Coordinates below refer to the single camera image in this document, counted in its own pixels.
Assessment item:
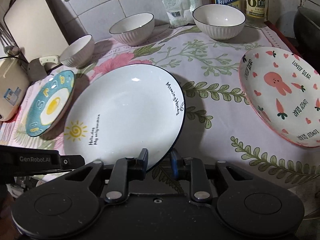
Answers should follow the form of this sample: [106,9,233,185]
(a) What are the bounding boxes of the white sun print plate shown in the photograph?
[63,64,185,168]

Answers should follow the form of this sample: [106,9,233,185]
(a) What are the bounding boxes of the blue fried egg plate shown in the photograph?
[25,70,75,137]

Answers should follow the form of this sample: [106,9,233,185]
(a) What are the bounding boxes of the pink rabbit print plate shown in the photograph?
[239,47,319,148]

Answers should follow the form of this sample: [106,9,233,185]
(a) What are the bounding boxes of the small white ribbed bowl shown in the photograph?
[59,35,95,68]

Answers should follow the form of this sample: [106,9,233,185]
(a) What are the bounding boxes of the large white ribbed bowl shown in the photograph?
[193,4,246,41]

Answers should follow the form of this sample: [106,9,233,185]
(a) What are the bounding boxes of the white rice cooker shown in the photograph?
[0,58,30,122]

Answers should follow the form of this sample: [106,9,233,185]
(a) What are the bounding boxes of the hanging metal utensils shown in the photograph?
[1,25,21,56]

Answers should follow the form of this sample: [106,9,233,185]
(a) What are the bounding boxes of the beige cutting board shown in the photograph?
[4,0,68,62]

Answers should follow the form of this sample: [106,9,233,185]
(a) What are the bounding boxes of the white salt bag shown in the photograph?
[162,0,189,28]

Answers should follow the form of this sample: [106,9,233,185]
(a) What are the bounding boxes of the black wok with lid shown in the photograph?
[293,7,319,55]

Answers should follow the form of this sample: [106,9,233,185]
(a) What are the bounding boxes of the clear white vinegar bottle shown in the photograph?
[244,0,266,28]

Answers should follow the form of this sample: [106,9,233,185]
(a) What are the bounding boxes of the cleaver with cream handle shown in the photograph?
[27,55,60,82]

